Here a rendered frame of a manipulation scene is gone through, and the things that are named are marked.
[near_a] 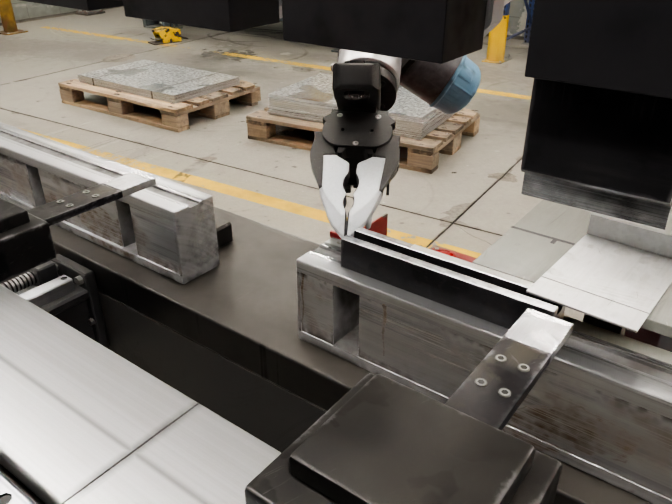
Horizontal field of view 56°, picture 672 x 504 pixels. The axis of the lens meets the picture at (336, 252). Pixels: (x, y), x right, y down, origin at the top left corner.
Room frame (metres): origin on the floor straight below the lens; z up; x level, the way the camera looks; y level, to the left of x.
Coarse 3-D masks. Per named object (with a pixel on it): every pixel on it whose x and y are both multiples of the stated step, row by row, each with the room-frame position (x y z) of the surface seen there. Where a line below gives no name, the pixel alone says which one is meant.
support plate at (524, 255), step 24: (528, 216) 0.57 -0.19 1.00; (552, 216) 0.57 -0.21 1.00; (576, 216) 0.57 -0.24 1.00; (504, 240) 0.52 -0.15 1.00; (528, 240) 0.52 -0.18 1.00; (576, 240) 0.52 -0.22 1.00; (480, 264) 0.47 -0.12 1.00; (504, 264) 0.47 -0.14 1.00; (528, 264) 0.47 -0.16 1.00; (552, 264) 0.47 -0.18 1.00
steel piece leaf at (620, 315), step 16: (528, 288) 0.43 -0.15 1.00; (544, 288) 0.43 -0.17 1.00; (560, 288) 0.43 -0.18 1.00; (560, 304) 0.41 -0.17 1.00; (576, 304) 0.41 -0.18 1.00; (592, 304) 0.41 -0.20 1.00; (608, 304) 0.41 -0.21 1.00; (608, 320) 0.39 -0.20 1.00; (624, 320) 0.39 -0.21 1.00; (640, 320) 0.39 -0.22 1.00
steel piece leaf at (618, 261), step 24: (600, 216) 0.52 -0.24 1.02; (600, 240) 0.51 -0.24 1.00; (624, 240) 0.50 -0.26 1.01; (648, 240) 0.49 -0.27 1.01; (576, 264) 0.47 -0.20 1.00; (600, 264) 0.47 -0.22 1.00; (624, 264) 0.47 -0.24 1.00; (648, 264) 0.47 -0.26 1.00; (576, 288) 0.43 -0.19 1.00; (600, 288) 0.43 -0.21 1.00; (624, 288) 0.43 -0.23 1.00; (648, 288) 0.43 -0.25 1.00; (648, 312) 0.40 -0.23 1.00
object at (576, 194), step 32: (544, 96) 0.43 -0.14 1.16; (576, 96) 0.41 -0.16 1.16; (608, 96) 0.40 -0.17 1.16; (640, 96) 0.39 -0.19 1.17; (544, 128) 0.42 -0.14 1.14; (576, 128) 0.41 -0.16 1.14; (608, 128) 0.40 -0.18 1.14; (640, 128) 0.39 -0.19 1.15; (544, 160) 0.42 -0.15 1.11; (576, 160) 0.41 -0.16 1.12; (608, 160) 0.40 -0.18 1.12; (640, 160) 0.38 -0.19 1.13; (544, 192) 0.43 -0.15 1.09; (576, 192) 0.41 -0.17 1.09; (608, 192) 0.40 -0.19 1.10; (640, 192) 0.38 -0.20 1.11
